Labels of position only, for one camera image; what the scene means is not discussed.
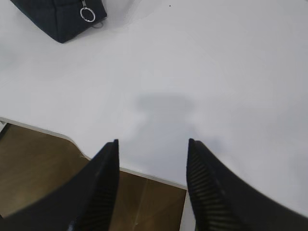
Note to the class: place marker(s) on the navy blue lunch bag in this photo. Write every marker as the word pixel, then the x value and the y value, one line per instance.
pixel 62 20

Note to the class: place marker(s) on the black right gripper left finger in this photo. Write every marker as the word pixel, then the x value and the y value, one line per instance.
pixel 85 203

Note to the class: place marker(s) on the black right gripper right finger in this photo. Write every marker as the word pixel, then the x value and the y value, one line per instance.
pixel 222 201

